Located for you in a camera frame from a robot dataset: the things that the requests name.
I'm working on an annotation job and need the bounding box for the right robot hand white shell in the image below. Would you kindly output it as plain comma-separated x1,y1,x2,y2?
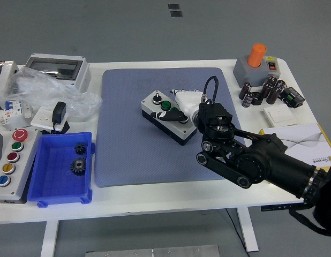
150,88,206,125

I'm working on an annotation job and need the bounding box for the grey four-control button box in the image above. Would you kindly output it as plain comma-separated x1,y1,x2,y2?
140,90,198,147

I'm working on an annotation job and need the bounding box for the grey five-button control box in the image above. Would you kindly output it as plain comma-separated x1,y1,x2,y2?
0,127,41,205

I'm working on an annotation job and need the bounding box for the grey-blue textured mat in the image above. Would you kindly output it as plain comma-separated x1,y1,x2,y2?
94,66,251,188

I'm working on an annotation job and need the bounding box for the capacitor with grey print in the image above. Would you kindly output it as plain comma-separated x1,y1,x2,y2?
242,92,255,109

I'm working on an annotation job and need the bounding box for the orange cylinder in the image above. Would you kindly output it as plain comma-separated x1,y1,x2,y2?
247,43,267,67

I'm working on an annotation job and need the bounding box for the black module with green terminal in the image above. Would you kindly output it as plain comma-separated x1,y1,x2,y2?
279,86,306,109

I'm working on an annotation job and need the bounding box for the small black gear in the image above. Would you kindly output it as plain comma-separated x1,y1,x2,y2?
74,143,88,156

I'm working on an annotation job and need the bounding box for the yellow and white carton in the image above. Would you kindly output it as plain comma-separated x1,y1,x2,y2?
258,123,331,172

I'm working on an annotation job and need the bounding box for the large black gear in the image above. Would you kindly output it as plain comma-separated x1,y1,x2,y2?
70,157,87,177

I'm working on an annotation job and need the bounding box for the black power adapter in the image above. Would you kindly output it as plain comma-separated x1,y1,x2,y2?
41,101,71,134

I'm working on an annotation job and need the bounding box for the clear crumpled plastic bag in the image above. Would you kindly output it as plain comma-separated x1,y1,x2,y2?
2,66,103,120

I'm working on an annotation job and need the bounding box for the black table control panel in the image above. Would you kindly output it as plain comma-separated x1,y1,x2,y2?
260,203,294,212

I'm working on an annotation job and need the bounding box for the white table leg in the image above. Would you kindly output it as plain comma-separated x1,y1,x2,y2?
40,221,61,257
236,207,260,253

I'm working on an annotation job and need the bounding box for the grey metal plate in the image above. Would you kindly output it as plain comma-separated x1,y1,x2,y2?
85,244,220,257

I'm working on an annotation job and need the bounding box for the blue plastic bin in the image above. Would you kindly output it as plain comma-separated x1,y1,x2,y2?
26,131,96,208

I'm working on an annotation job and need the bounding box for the white circuit breaker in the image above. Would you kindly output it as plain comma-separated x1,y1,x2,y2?
0,99,32,126

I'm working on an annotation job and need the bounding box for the grey box with red switch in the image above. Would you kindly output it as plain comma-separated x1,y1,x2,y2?
232,55,281,88

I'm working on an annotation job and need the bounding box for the white wall switch plate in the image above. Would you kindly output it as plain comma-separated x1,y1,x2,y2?
263,103,298,128

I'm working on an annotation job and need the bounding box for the grey enclosure with clear lid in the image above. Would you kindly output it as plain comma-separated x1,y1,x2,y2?
24,52,92,93

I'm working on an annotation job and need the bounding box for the white wall socket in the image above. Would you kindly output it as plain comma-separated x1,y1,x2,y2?
30,107,71,129

